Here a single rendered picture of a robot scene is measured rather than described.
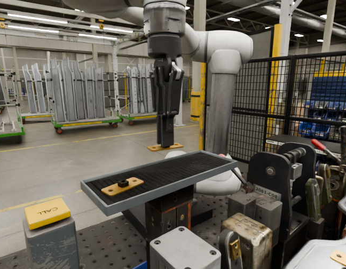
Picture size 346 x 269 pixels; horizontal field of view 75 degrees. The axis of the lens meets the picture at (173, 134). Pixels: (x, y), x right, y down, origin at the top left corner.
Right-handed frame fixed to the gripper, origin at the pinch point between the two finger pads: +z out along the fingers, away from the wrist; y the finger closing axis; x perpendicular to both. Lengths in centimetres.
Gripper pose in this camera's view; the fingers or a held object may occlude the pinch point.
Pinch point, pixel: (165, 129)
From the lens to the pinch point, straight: 53.3
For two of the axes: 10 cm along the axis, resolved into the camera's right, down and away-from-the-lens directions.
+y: 4.8, 1.9, -8.6
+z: 0.0, 9.8, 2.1
